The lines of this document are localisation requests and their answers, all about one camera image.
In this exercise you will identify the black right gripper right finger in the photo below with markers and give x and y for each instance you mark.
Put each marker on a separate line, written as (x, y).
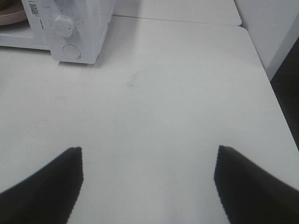
(251, 195)

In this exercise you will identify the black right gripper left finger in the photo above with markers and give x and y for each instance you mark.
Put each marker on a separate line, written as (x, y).
(48, 196)

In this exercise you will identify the white round door button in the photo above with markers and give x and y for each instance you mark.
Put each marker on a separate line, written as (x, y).
(71, 51)

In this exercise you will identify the pink round plate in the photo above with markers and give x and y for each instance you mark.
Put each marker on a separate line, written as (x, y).
(11, 12)

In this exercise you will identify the white microwave oven body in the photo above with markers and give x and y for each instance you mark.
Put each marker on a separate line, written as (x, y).
(92, 19)

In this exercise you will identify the white lower timer knob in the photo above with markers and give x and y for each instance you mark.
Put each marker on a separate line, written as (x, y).
(64, 26)

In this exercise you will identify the white adjacent table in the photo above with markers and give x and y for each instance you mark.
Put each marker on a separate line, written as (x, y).
(220, 12)

